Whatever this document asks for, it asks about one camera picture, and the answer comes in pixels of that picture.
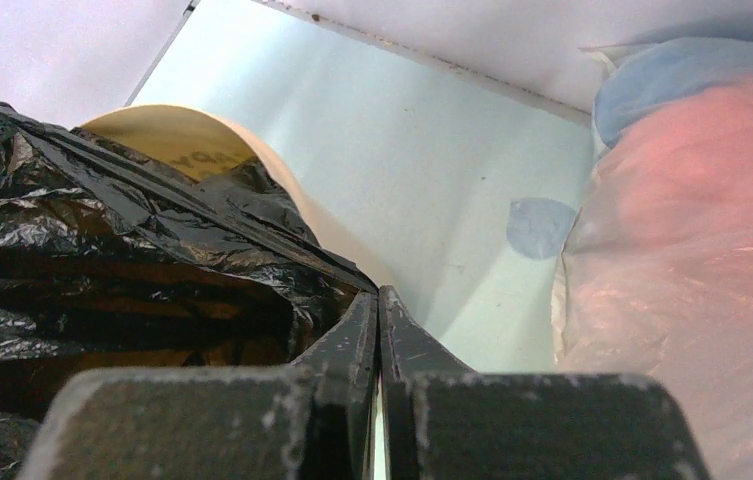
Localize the aluminium frame post left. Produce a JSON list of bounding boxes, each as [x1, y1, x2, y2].
[[124, 0, 201, 106]]

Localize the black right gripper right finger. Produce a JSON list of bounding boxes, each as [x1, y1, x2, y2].
[[378, 286, 709, 479]]

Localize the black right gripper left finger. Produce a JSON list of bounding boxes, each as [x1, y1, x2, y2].
[[19, 293, 378, 479]]

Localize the translucent bag of supplies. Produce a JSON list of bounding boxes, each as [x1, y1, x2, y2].
[[551, 37, 753, 479]]

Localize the black plastic trash bag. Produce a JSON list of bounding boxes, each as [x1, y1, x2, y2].
[[0, 102, 377, 479]]

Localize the beige round trash bin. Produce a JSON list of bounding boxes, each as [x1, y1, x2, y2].
[[81, 104, 395, 286]]

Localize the blue round sticker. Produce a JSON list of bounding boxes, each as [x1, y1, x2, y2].
[[505, 197, 576, 260]]

